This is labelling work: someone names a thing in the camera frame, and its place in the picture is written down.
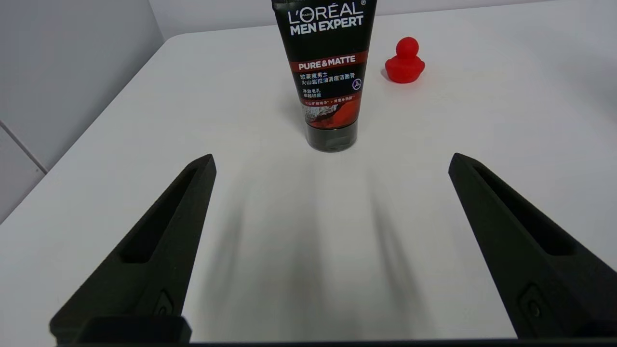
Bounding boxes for red rubber duck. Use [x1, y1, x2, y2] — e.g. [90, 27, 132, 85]
[385, 37, 426, 84]

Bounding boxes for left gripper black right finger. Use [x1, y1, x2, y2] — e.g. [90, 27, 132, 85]
[448, 153, 617, 338]

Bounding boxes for black L'Oreal face wash tube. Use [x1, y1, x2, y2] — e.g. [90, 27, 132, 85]
[271, 0, 378, 153]

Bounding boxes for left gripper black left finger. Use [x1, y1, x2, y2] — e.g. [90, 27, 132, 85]
[50, 154, 216, 344]

